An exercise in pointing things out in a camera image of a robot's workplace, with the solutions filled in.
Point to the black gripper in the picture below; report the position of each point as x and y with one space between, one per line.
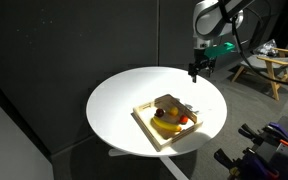
200 61

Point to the dark red toy plum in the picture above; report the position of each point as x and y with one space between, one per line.
159 112

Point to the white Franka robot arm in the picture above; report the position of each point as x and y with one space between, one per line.
210 20

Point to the yellow toy lemon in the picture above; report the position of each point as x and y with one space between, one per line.
174 111

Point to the small red-orange toy fruit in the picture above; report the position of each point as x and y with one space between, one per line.
183 119

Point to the yellow toy banana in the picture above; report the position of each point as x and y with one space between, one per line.
165 125

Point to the wooden slatted tray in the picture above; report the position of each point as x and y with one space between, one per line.
144 115

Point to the clear plastic bag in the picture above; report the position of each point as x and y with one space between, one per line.
265 48

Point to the wooden armchair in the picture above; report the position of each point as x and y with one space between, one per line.
272 60

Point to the purple and orange clamp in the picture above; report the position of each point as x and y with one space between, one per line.
247 163
277 131

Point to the white table base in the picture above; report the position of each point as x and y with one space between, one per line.
170 165

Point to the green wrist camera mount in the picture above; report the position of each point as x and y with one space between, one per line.
219 49

